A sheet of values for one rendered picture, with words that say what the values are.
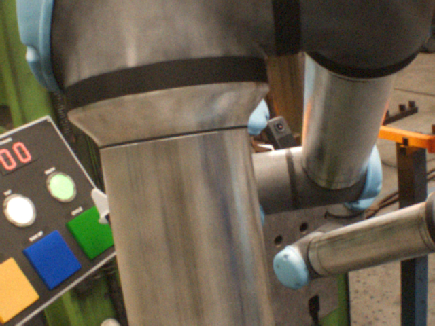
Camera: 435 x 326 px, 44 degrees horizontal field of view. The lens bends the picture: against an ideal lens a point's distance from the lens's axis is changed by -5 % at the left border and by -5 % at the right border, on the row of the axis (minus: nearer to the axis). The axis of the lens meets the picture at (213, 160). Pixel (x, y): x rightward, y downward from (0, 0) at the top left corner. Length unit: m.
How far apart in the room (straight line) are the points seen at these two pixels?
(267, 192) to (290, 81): 0.95
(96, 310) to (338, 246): 0.69
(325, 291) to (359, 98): 1.16
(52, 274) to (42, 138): 0.25
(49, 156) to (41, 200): 0.09
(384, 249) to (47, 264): 0.52
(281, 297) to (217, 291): 1.14
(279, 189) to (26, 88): 0.70
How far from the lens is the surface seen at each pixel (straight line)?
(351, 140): 0.50
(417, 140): 1.34
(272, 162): 0.65
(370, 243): 0.86
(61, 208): 0.96
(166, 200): 0.28
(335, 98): 0.43
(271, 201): 0.65
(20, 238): 0.90
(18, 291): 0.86
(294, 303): 1.47
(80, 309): 1.37
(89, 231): 0.96
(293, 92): 1.58
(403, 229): 0.81
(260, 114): 0.70
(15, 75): 1.20
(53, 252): 0.91
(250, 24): 0.29
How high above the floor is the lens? 1.38
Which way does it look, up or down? 18 degrees down
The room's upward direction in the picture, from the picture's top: 10 degrees counter-clockwise
